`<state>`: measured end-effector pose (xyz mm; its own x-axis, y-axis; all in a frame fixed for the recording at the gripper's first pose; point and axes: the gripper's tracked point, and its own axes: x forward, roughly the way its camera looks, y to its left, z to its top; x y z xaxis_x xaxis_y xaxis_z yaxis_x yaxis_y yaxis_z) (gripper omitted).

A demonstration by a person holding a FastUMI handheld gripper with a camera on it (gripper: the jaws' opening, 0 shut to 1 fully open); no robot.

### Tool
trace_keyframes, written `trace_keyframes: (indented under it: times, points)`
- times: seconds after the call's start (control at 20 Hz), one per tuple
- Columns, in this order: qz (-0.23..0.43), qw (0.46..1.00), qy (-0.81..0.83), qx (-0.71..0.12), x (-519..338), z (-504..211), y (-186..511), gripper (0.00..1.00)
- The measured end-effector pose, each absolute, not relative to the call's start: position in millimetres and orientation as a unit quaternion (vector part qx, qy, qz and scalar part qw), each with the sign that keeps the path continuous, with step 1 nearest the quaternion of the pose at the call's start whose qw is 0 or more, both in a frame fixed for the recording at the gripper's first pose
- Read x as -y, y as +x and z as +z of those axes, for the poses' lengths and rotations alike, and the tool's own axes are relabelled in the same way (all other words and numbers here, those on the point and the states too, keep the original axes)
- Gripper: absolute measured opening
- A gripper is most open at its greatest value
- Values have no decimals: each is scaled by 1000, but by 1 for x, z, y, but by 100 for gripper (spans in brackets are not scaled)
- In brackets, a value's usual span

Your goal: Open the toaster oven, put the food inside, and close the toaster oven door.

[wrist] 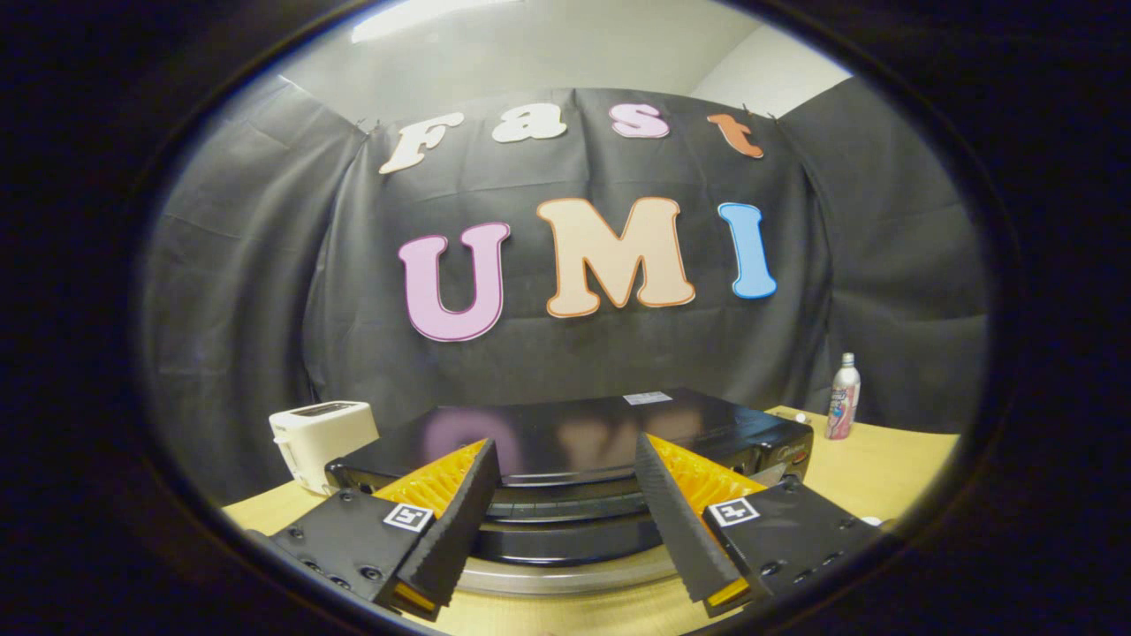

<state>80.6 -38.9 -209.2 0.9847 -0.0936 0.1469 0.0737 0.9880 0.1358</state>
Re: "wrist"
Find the pink and white bottle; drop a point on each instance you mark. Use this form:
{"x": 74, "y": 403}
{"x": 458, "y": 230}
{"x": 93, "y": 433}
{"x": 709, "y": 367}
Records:
{"x": 843, "y": 402}

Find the black toaster oven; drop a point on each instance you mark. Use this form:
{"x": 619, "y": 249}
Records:
{"x": 565, "y": 437}

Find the white pop-up toaster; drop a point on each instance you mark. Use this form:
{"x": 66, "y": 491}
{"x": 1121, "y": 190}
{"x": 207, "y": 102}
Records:
{"x": 320, "y": 437}

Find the black backdrop cloth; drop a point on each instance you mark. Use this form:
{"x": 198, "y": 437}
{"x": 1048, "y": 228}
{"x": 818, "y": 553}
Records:
{"x": 583, "y": 353}

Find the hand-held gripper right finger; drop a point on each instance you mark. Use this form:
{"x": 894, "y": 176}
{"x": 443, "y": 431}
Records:
{"x": 676, "y": 521}

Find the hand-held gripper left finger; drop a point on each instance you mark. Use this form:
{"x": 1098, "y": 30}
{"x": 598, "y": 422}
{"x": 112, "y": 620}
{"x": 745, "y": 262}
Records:
{"x": 459, "y": 521}

